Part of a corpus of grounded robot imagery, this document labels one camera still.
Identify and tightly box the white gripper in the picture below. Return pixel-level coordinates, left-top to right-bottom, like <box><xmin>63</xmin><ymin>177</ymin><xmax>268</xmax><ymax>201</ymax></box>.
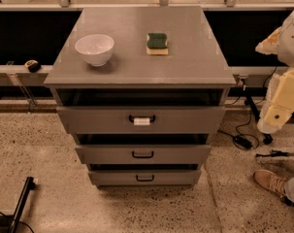
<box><xmin>255</xmin><ymin>27</ymin><xmax>294</xmax><ymax>134</ymax></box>

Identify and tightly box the grey drawer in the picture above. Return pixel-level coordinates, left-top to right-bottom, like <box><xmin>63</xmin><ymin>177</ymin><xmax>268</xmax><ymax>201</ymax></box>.
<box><xmin>57</xmin><ymin>107</ymin><xmax>225</xmax><ymax>134</ymax></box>
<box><xmin>88</xmin><ymin>170</ymin><xmax>201</xmax><ymax>186</ymax></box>
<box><xmin>76</xmin><ymin>145</ymin><xmax>211</xmax><ymax>164</ymax></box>

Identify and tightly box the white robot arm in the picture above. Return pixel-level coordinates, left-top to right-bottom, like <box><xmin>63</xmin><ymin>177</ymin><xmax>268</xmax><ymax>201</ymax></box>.
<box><xmin>255</xmin><ymin>10</ymin><xmax>294</xmax><ymax>134</ymax></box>

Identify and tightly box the grey drawer cabinet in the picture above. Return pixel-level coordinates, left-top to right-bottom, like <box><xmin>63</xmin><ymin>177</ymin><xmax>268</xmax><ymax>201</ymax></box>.
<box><xmin>44</xmin><ymin>5</ymin><xmax>237</xmax><ymax>188</ymax></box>

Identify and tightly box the grey top drawer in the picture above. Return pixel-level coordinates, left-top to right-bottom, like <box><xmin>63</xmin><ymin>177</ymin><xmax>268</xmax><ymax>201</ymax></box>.
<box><xmin>57</xmin><ymin>107</ymin><xmax>225</xmax><ymax>134</ymax></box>

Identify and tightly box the grey bottom drawer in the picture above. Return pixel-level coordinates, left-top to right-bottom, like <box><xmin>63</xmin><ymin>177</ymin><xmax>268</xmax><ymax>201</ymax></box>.
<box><xmin>88</xmin><ymin>170</ymin><xmax>201</xmax><ymax>186</ymax></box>

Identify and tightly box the black tripod leg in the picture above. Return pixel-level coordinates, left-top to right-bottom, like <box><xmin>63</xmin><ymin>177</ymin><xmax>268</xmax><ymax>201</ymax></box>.
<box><xmin>244</xmin><ymin>88</ymin><xmax>273</xmax><ymax>145</ymax></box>

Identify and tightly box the black tool on floor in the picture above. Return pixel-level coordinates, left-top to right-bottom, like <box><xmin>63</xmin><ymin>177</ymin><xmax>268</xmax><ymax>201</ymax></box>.
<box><xmin>255</xmin><ymin>150</ymin><xmax>294</xmax><ymax>157</ymax></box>

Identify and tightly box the green yellow sponge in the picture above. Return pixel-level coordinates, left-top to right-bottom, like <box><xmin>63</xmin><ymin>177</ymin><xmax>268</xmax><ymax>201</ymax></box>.
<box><xmin>147</xmin><ymin>33</ymin><xmax>168</xmax><ymax>55</ymax></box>

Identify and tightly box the tan work boot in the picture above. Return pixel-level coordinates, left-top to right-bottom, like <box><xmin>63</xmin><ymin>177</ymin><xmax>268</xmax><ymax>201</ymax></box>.
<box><xmin>253</xmin><ymin>170</ymin><xmax>287</xmax><ymax>197</ymax></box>

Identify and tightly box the white ceramic bowl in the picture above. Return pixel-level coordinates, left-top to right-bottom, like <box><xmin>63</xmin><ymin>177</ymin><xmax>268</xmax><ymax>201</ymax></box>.
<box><xmin>75</xmin><ymin>34</ymin><xmax>114</xmax><ymax>66</ymax></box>

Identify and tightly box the black yellow tape measure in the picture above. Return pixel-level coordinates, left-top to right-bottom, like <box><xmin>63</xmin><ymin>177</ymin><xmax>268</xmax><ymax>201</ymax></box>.
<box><xmin>24</xmin><ymin>60</ymin><xmax>41</xmax><ymax>73</ymax></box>

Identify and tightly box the black stand leg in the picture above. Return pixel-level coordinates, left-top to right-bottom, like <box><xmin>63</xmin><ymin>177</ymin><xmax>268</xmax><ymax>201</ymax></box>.
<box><xmin>0</xmin><ymin>177</ymin><xmax>36</xmax><ymax>233</ymax></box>

